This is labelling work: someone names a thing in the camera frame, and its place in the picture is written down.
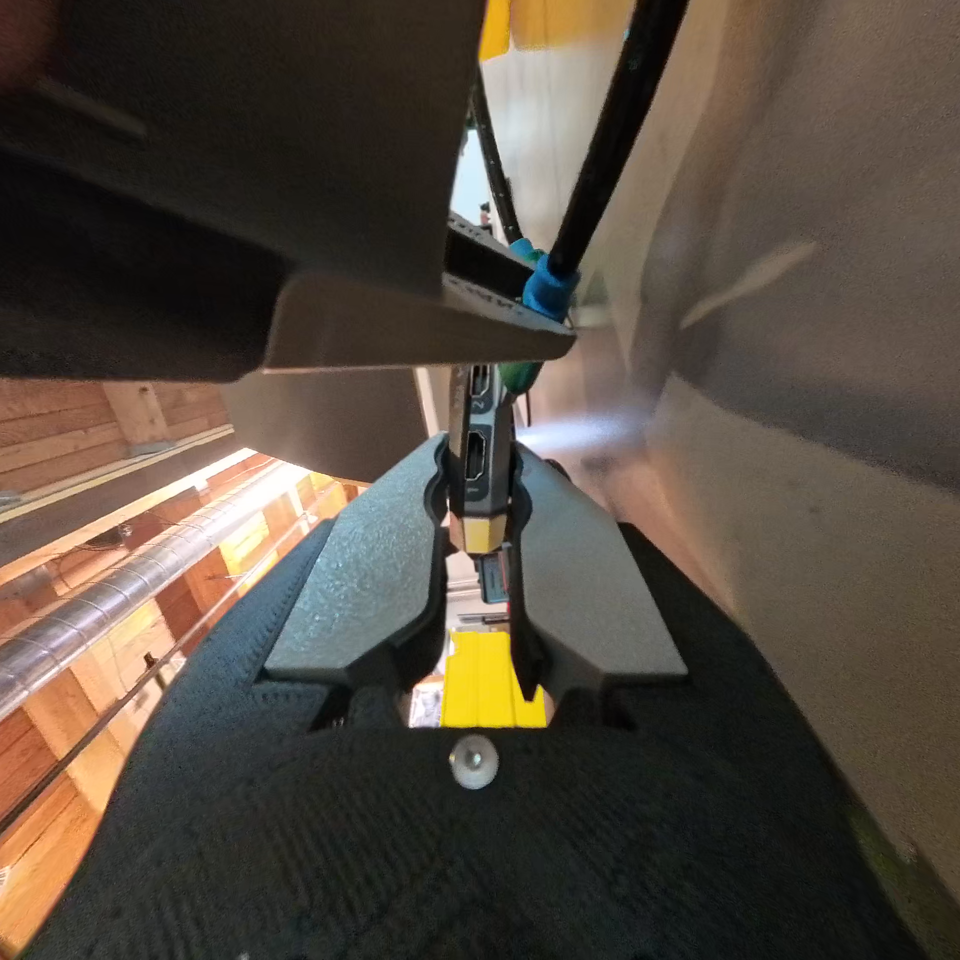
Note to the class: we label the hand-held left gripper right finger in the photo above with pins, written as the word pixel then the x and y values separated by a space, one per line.
pixel 600 592

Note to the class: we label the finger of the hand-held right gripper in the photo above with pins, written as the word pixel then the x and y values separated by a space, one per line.
pixel 487 259
pixel 337 150

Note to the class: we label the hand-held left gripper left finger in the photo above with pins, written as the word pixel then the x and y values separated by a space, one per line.
pixel 352 592

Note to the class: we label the yellow plastic bin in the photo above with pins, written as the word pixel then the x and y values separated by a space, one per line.
pixel 487 682
pixel 555 22

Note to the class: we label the black HDMI switch hub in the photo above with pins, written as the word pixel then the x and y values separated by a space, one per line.
pixel 480 450

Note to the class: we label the dark green battery charger case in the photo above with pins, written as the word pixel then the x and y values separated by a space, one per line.
pixel 493 581

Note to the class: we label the silver air duct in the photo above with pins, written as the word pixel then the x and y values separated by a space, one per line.
pixel 112 600

